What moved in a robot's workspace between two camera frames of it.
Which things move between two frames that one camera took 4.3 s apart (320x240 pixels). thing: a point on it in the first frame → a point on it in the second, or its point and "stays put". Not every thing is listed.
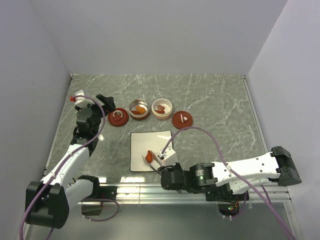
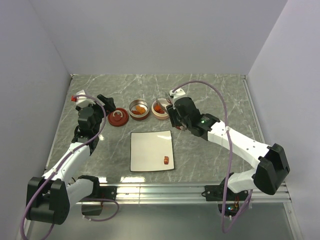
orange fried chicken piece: (140, 109) stays put
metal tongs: (158, 168) → (170, 101)
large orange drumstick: (149, 157) → (158, 108)
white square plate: (141, 142) stays put
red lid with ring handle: (119, 117) stays put
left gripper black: (109, 105) stays put
